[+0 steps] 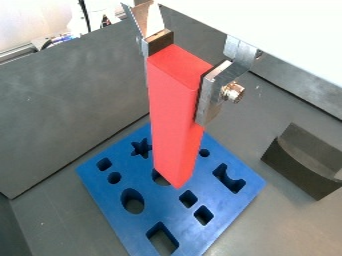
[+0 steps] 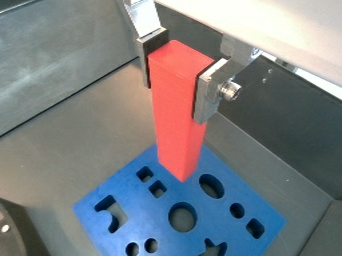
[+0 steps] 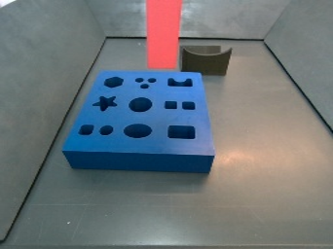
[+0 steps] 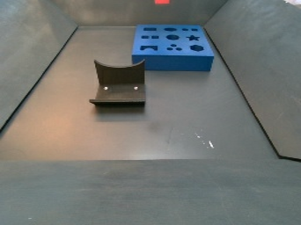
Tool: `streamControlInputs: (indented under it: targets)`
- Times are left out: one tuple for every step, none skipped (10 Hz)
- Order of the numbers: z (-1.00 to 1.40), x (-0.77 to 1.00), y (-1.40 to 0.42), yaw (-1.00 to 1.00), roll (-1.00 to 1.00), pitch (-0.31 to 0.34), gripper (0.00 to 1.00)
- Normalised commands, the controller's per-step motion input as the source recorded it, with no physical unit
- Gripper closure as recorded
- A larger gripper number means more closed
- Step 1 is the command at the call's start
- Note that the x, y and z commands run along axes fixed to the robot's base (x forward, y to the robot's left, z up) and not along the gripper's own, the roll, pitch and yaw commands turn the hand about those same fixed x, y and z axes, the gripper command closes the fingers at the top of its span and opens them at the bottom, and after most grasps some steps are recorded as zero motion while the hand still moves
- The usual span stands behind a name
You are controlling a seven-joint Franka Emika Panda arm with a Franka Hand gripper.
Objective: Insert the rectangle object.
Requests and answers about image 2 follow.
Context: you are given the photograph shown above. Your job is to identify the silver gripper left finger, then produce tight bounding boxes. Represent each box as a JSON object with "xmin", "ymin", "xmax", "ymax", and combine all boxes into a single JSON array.
[{"xmin": 117, "ymin": 0, "xmax": 169, "ymax": 88}]

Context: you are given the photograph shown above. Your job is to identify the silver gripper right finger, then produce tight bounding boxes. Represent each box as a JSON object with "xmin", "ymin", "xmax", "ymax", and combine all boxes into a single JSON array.
[{"xmin": 193, "ymin": 34, "xmax": 262, "ymax": 124}]

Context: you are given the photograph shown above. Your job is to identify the red rectangular block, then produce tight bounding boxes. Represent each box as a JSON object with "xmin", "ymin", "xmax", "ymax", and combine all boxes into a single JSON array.
[{"xmin": 149, "ymin": 40, "xmax": 214, "ymax": 182}]

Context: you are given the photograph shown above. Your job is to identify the black round object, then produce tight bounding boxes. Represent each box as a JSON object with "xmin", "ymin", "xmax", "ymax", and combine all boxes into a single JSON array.
[{"xmin": 0, "ymin": 198, "xmax": 51, "ymax": 256}]

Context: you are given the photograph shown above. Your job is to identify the blue shape sorting board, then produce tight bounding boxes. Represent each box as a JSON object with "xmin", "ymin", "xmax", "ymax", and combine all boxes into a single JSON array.
[{"xmin": 74, "ymin": 147, "xmax": 286, "ymax": 256}]

